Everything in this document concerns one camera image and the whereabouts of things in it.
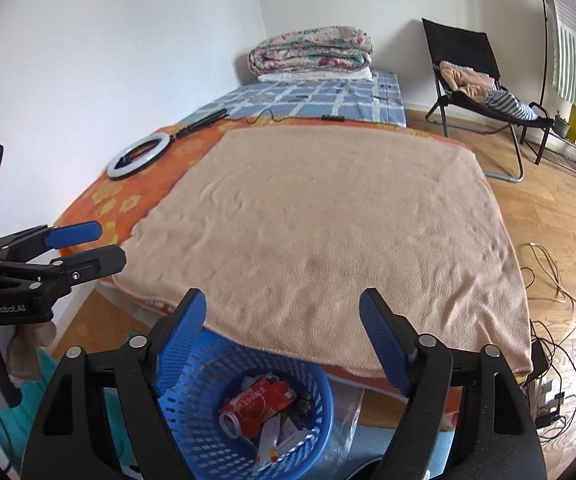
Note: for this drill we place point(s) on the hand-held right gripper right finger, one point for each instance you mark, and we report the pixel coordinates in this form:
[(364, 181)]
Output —
[(382, 345)]

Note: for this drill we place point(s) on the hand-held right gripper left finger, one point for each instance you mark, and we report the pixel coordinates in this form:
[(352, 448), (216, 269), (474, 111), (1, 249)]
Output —
[(183, 345)]

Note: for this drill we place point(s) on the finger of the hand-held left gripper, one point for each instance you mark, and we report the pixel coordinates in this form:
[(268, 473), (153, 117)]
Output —
[(98, 262), (75, 232)]

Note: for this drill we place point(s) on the white tissue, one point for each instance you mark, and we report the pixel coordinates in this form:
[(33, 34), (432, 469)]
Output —
[(255, 381)]

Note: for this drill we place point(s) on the red medicine box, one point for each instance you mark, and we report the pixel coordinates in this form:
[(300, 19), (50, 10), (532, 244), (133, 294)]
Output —
[(258, 405)]

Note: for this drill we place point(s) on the blue plastic basket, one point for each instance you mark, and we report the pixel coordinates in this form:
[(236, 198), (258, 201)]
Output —
[(203, 440)]

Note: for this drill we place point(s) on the long white printed wrapper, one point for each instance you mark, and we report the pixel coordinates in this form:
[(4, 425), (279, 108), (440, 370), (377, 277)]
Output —
[(268, 440)]

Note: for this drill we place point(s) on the beige cloth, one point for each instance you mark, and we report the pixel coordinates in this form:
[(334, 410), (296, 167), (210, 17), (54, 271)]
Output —
[(30, 350)]

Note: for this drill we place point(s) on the orange floral bed sheet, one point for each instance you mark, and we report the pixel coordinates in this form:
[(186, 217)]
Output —
[(118, 200)]

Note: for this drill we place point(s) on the teal mat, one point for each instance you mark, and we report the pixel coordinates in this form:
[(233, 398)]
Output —
[(30, 400)]

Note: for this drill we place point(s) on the beige blanket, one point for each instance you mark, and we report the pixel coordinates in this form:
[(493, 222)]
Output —
[(318, 235)]

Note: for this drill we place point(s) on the black remote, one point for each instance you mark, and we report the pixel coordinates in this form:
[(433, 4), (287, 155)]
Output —
[(333, 118)]

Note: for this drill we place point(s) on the blue checked bed sheet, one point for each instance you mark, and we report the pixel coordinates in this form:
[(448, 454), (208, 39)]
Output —
[(318, 95)]

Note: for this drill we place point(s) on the striped garment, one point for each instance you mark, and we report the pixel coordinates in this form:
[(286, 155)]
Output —
[(510, 105)]

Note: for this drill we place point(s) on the pink beige clothes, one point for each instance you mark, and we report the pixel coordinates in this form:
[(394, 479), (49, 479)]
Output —
[(467, 82)]

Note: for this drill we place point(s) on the folded white sheet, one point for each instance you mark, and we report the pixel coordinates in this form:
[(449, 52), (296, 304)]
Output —
[(318, 76)]

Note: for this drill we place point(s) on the folded floral quilt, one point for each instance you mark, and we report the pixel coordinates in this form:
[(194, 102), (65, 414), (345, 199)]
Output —
[(308, 50)]

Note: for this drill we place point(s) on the black folding chair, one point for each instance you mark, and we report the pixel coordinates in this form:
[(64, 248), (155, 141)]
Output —
[(462, 45)]

